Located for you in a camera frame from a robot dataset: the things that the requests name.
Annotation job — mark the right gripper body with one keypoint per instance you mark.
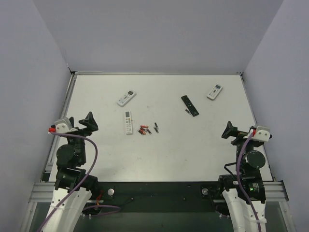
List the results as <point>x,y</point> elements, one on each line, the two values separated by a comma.
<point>240,136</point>

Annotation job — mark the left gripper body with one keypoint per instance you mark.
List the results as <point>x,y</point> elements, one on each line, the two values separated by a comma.
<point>78,131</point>

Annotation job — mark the black remote control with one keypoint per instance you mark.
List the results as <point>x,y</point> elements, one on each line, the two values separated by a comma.
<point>190,107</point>

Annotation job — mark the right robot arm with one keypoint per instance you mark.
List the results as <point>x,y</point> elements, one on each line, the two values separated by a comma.
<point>244,191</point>

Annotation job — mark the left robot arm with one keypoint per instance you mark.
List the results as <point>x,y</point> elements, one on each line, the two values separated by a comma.
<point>74,186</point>

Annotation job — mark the white remote upright centre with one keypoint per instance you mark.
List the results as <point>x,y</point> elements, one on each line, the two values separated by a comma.
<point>128,123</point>

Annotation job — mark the white remote top right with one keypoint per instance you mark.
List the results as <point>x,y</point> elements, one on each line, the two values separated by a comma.
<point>213,93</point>

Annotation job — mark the white remote top left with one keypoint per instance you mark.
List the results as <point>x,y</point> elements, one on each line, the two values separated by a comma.
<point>126,98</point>

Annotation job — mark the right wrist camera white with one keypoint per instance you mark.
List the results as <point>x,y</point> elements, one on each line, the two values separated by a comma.
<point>260,133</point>

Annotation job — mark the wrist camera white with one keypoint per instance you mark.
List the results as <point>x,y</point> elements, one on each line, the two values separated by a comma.
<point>260,133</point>
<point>62,125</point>

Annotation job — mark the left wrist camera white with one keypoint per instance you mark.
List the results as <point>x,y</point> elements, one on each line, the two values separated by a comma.
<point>62,125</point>

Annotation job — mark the aluminium front rail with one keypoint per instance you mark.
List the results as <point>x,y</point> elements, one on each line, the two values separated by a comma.
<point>274,191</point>

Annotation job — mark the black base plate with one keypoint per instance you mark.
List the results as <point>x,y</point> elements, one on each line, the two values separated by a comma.
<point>158,197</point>

